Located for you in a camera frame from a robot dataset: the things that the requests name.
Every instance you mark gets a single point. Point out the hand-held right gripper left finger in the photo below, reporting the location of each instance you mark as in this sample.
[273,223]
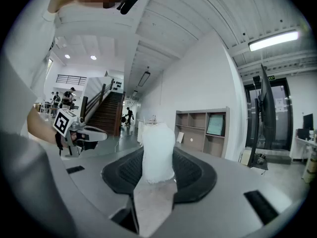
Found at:
[81,182]

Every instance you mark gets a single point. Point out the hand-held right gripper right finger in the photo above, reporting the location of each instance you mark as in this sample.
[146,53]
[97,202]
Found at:
[223,182]

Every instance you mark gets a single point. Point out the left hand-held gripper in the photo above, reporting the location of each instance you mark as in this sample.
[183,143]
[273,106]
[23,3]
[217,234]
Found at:
[65,123]

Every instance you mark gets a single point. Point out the white object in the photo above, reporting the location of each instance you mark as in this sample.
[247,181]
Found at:
[157,152]

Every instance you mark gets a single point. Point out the person's left forearm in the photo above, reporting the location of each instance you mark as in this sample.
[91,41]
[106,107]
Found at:
[40,125]

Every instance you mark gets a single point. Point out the wooden staircase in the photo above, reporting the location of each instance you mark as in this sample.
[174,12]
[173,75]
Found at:
[106,113]

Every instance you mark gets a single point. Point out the grey wooden desk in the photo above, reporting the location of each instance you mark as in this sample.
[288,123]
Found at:
[188,148]

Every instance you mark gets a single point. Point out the grey wooden shelf hutch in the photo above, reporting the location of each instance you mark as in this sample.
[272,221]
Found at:
[195,133]

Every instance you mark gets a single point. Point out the black-framed ceiling lamp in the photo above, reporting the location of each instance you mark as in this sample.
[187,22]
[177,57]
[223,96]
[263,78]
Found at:
[144,78]
[135,93]

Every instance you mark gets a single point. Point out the black monitor stand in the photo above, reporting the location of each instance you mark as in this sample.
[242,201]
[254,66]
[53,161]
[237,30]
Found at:
[255,133]

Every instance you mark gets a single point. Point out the black balcony railing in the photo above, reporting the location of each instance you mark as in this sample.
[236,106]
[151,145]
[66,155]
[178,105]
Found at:
[71,79]

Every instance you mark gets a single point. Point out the white flat panel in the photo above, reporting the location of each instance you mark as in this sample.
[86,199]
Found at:
[182,137]
[178,137]

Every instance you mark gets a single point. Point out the round ceiling spotlight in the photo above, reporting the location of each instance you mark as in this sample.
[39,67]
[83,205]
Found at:
[93,57]
[67,56]

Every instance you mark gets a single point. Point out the black glass double door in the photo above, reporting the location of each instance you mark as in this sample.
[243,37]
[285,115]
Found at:
[283,128]

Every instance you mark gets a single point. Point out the large black monitor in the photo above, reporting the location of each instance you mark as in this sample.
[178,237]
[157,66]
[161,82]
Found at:
[268,113]

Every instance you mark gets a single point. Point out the white long workbench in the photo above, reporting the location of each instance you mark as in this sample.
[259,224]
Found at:
[305,145]

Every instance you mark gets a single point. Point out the person's white shirt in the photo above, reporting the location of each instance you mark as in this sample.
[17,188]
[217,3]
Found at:
[24,71]

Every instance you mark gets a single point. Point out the white paper notice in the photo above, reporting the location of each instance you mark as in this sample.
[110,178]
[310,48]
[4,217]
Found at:
[279,104]

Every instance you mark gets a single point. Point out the grey black chest clip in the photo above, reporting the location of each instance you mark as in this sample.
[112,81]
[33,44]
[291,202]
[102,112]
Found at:
[51,46]

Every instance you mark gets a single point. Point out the small black desktop monitor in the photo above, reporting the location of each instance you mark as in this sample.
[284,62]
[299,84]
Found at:
[308,121]

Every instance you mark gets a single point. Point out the small black webcam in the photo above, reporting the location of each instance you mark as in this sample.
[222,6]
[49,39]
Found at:
[256,78]

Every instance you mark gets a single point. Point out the green exit sign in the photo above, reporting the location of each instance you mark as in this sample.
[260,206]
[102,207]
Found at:
[271,77]

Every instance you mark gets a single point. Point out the bright ceiling tube light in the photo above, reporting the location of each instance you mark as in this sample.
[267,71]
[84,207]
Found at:
[272,41]

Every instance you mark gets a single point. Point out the cluster of black wall ornaments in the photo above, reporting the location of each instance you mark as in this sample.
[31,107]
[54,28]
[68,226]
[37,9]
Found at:
[118,84]

